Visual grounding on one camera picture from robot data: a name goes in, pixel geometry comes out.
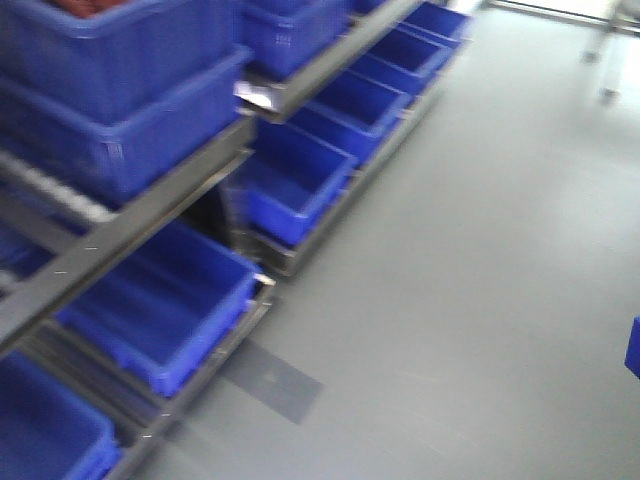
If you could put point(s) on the grey shelf rack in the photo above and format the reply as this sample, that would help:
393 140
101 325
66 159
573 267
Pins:
143 417

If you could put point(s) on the blue bin lower middle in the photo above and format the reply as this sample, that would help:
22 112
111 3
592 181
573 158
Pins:
289 181

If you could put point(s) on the blue bin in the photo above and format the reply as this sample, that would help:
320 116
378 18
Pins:
114 101
284 35
161 311
289 181

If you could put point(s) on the blue bin lower front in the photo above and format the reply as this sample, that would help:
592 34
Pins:
161 311

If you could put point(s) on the blue bin upper middle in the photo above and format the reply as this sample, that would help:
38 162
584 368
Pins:
284 35

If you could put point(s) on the blue bin upper left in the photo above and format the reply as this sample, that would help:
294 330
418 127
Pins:
114 101

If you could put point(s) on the blue bin bottom left corner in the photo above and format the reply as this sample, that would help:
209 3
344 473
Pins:
49 432

